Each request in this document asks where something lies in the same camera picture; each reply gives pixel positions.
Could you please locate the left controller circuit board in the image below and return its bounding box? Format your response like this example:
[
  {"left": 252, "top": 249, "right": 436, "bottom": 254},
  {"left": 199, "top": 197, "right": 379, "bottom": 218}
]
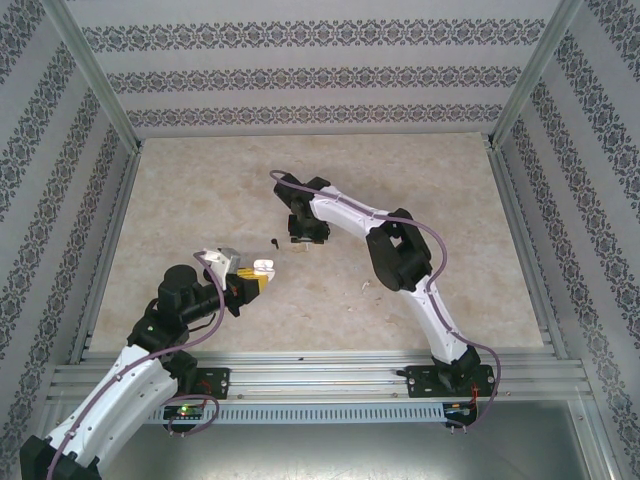
[{"left": 163, "top": 404, "right": 207, "bottom": 421}]

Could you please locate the grey metal sheet panel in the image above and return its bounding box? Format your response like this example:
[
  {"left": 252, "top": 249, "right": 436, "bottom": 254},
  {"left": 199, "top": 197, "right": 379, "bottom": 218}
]
[{"left": 94, "top": 422, "right": 615, "bottom": 480}]

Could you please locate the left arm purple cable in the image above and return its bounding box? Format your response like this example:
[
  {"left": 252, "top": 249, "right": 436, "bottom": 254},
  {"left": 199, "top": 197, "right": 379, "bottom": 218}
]
[{"left": 47, "top": 249, "right": 225, "bottom": 480}]

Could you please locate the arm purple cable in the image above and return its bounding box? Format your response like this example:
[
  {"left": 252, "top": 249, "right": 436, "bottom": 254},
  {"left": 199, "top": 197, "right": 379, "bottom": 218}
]
[
  {"left": 268, "top": 168, "right": 504, "bottom": 437},
  {"left": 47, "top": 249, "right": 225, "bottom": 480}
]

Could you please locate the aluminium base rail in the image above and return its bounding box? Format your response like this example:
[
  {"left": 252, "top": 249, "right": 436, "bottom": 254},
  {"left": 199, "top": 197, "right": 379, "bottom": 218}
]
[{"left": 47, "top": 351, "right": 591, "bottom": 401}]

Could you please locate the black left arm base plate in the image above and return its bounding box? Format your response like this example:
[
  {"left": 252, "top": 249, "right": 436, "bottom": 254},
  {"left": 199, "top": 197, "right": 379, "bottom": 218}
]
[{"left": 174, "top": 367, "right": 231, "bottom": 401}]

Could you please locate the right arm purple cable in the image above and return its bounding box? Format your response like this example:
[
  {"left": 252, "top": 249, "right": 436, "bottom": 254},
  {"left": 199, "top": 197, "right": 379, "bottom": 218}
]
[{"left": 268, "top": 168, "right": 504, "bottom": 437}]

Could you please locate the grey slotted cable duct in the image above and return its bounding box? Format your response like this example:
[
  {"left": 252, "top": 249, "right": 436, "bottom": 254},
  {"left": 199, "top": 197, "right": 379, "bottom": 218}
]
[{"left": 149, "top": 403, "right": 479, "bottom": 425}]

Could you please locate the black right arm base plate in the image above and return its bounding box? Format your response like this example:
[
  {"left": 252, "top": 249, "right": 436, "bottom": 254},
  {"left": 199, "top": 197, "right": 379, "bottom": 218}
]
[{"left": 405, "top": 364, "right": 499, "bottom": 400}]

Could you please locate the aluminium table side rail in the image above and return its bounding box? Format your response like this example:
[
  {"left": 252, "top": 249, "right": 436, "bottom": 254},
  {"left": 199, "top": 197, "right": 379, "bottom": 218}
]
[{"left": 487, "top": 142, "right": 571, "bottom": 360}]

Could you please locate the aluminium frame post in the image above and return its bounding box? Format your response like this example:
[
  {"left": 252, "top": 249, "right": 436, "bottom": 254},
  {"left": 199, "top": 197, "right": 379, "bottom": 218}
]
[
  {"left": 489, "top": 0, "right": 585, "bottom": 147},
  {"left": 38, "top": 0, "right": 145, "bottom": 151}
]

